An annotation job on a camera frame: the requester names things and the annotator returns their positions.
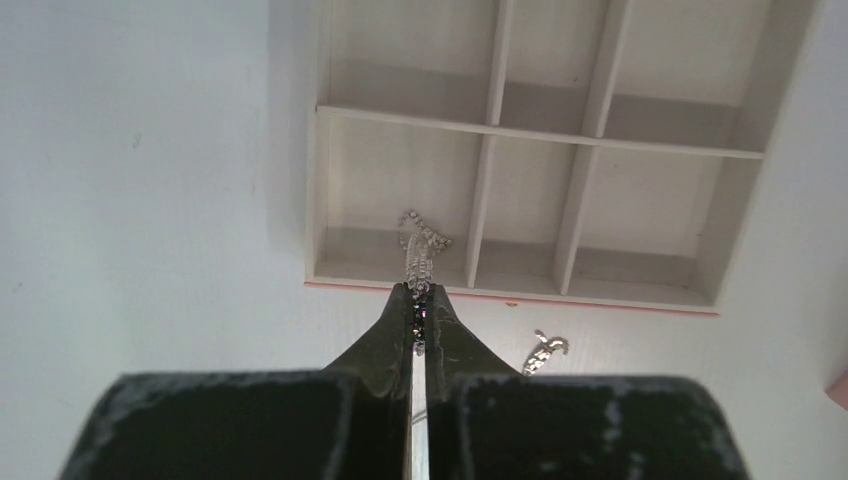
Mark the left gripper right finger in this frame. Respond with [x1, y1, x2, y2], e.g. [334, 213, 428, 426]
[424, 287, 749, 479]

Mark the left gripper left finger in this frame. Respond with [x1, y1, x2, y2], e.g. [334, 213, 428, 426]
[60, 284, 413, 479]

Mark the small silver pendant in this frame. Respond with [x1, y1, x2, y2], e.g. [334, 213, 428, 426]
[520, 329, 570, 377]

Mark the silver chain pile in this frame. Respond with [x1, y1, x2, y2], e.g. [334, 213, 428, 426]
[397, 210, 454, 357]

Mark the pink compartment tray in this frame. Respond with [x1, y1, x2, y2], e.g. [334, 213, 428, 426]
[305, 1, 819, 315]

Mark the pink jewelry box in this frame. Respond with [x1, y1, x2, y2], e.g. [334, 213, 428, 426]
[826, 370, 848, 411]

